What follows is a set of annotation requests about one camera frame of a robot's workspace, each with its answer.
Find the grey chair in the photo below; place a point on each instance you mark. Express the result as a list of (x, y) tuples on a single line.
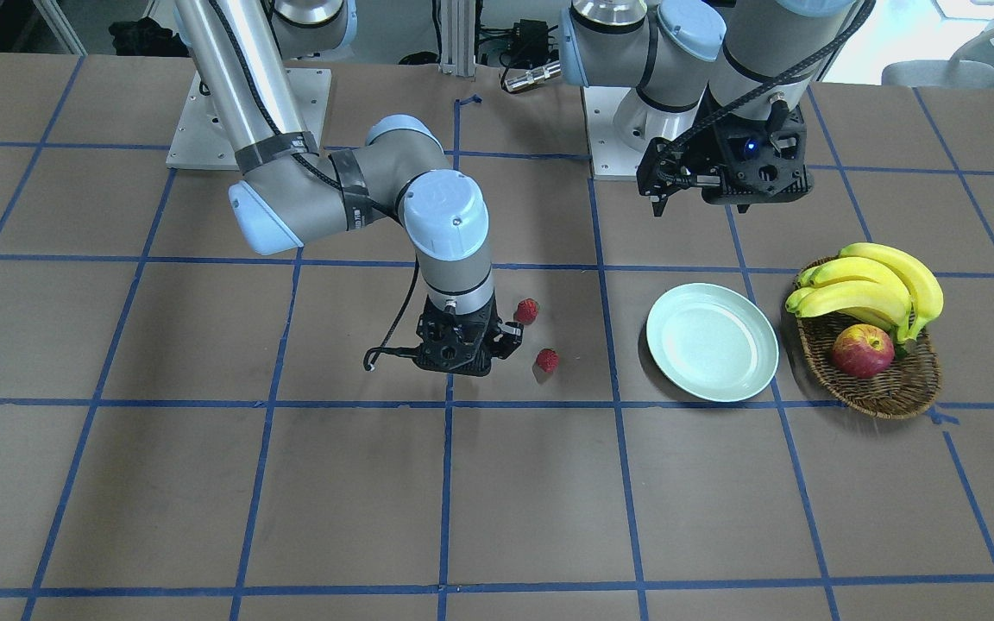
[(980, 52)]

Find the light green plate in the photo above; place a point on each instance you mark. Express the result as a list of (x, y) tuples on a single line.
[(712, 342)]

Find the aluminium frame post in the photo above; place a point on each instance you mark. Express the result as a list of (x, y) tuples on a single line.
[(457, 22)]

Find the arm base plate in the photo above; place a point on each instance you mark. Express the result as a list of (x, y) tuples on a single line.
[(605, 138), (201, 140)]

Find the yellow banana bunch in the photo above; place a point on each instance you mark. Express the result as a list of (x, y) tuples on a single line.
[(875, 283)]

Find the silver cylindrical connector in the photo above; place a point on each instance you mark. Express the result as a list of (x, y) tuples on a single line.
[(531, 78)]

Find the red strawberry green leaves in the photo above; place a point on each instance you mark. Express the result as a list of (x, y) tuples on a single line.
[(527, 311)]

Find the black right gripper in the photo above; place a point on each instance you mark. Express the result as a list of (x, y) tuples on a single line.
[(508, 338)]

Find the brown wicker basket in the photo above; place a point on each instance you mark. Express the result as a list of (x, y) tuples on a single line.
[(907, 388)]

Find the black power adapter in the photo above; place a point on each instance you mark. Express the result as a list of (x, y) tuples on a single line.
[(530, 43)]

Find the red apple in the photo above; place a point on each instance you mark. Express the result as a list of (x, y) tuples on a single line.
[(862, 351)]

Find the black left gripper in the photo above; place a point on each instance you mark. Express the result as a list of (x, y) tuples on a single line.
[(694, 155)]

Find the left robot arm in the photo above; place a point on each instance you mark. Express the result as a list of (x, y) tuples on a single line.
[(711, 100)]

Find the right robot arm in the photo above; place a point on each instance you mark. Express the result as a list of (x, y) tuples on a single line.
[(291, 195)]

